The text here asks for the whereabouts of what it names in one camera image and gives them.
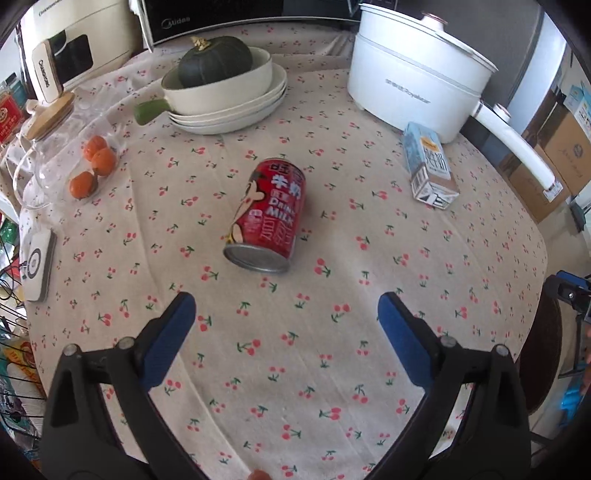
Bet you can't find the dark green pumpkin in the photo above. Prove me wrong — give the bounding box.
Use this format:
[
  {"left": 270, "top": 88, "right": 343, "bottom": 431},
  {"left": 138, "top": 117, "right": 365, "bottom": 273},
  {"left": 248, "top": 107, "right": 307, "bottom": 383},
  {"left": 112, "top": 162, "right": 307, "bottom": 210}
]
[{"left": 178, "top": 36, "right": 254, "bottom": 89}]

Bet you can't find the grey refrigerator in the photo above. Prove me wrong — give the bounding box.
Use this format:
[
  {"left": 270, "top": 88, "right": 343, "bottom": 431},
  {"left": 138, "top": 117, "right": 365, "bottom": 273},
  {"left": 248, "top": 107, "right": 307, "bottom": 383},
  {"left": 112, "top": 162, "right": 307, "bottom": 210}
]
[{"left": 480, "top": 9, "right": 570, "bottom": 168}]

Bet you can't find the glass jar with wooden lid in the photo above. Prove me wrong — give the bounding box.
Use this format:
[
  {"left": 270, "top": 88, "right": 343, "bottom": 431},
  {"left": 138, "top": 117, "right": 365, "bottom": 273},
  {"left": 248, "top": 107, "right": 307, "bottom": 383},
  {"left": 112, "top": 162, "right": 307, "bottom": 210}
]
[{"left": 14, "top": 90, "right": 128, "bottom": 209}]

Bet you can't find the brown cardboard box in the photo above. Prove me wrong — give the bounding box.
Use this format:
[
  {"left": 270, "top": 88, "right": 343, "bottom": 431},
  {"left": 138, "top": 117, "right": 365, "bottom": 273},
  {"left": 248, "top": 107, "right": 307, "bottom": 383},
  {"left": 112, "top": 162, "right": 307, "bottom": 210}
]
[{"left": 499, "top": 102, "right": 591, "bottom": 223}]

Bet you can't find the brown trash bin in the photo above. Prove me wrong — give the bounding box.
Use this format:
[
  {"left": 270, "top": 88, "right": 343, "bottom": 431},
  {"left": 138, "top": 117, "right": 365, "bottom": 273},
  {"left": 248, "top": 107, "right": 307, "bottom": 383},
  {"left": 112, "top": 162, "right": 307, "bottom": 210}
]
[{"left": 519, "top": 274, "right": 562, "bottom": 415}]

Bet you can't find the pale blue milk carton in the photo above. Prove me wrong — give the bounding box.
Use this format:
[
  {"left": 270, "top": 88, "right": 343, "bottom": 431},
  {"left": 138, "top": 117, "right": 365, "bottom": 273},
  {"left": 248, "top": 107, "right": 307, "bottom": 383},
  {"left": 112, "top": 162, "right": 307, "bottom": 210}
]
[{"left": 403, "top": 122, "right": 461, "bottom": 211}]

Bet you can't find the white kitchen appliance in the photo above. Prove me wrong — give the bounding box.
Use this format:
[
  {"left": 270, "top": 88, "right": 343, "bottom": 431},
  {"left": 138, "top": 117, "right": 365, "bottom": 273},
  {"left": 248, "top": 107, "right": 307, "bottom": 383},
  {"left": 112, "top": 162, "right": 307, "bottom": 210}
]
[{"left": 21, "top": 0, "right": 145, "bottom": 105}]

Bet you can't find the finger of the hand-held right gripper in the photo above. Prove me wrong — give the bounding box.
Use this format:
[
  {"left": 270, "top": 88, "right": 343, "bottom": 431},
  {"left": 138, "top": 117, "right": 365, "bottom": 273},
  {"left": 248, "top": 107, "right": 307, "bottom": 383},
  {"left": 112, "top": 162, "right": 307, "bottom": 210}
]
[{"left": 546, "top": 271, "right": 591, "bottom": 324}]

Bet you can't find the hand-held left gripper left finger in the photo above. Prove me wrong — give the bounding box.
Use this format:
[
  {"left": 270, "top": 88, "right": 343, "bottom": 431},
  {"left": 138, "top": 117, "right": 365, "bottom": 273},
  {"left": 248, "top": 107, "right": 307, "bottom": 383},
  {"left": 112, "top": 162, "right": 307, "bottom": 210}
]
[{"left": 41, "top": 292, "right": 204, "bottom": 480}]

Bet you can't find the blue and white carton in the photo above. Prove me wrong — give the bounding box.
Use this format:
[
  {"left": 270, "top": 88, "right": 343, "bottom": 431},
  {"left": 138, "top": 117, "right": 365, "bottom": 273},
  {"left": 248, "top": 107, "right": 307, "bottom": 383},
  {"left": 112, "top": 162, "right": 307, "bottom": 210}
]
[{"left": 561, "top": 83, "right": 591, "bottom": 126}]

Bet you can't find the cream pan with green handle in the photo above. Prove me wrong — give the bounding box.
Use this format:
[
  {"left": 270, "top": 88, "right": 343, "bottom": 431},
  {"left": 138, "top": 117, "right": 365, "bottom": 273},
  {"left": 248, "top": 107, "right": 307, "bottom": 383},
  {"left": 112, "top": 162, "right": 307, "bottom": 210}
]
[{"left": 135, "top": 46, "right": 273, "bottom": 126}]

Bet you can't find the red cartoon milk can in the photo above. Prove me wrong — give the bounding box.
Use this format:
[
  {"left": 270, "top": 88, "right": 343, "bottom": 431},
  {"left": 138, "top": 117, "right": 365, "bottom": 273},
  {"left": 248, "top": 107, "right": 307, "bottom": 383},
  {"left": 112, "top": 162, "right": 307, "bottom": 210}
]
[{"left": 223, "top": 158, "right": 307, "bottom": 274}]

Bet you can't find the cherry print tablecloth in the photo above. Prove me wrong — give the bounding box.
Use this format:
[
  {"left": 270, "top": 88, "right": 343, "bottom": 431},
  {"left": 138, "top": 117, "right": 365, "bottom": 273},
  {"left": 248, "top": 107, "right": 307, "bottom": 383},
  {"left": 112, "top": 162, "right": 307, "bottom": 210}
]
[{"left": 18, "top": 23, "right": 550, "bottom": 480}]

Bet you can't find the cream plate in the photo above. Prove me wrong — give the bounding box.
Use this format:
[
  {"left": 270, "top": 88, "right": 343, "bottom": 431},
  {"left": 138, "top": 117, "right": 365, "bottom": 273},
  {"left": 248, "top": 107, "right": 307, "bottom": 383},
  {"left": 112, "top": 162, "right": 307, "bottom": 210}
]
[
  {"left": 169, "top": 83, "right": 289, "bottom": 129},
  {"left": 168, "top": 62, "right": 288, "bottom": 121},
  {"left": 172, "top": 92, "right": 288, "bottom": 136}
]

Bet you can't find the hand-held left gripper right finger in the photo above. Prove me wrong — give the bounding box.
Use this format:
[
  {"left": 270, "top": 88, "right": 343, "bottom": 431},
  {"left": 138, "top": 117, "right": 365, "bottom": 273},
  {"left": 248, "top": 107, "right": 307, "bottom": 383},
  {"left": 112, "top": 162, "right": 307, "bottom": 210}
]
[{"left": 365, "top": 292, "right": 532, "bottom": 480}]

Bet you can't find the white flat electronic device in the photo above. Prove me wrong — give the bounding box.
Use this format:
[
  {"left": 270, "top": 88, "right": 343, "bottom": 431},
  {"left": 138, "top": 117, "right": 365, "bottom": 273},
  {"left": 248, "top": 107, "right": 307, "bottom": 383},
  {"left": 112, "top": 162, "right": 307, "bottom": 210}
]
[{"left": 19, "top": 229, "right": 57, "bottom": 302}]

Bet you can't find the black microwave oven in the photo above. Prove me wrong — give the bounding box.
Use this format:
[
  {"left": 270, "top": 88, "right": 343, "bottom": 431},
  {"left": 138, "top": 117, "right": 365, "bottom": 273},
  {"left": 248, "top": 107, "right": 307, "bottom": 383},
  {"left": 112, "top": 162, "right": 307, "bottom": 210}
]
[{"left": 139, "top": 0, "right": 362, "bottom": 48}]

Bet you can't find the white electric cooking pot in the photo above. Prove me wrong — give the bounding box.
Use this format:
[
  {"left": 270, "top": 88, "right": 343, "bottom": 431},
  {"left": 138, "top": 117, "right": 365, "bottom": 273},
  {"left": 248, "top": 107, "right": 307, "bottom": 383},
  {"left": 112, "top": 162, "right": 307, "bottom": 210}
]
[{"left": 347, "top": 2, "right": 562, "bottom": 193}]

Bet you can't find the small orange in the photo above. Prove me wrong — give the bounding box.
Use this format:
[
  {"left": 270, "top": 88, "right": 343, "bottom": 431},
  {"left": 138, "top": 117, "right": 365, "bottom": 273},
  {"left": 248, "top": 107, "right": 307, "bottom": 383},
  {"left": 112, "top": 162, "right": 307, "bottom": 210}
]
[
  {"left": 91, "top": 148, "right": 117, "bottom": 176},
  {"left": 84, "top": 135, "right": 108, "bottom": 160},
  {"left": 69, "top": 172, "right": 98, "bottom": 200}
]

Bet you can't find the blue plastic stool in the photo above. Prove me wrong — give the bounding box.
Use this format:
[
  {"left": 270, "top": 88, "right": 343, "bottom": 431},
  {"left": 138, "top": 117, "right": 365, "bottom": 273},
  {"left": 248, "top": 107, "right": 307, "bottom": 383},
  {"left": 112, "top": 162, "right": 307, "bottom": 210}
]
[{"left": 560, "top": 382, "right": 588, "bottom": 426}]

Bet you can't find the red printed box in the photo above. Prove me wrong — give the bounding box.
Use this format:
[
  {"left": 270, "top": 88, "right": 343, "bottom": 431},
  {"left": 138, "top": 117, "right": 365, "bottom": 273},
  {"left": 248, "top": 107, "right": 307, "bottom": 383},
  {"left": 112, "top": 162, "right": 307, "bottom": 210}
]
[{"left": 0, "top": 90, "right": 25, "bottom": 145}]

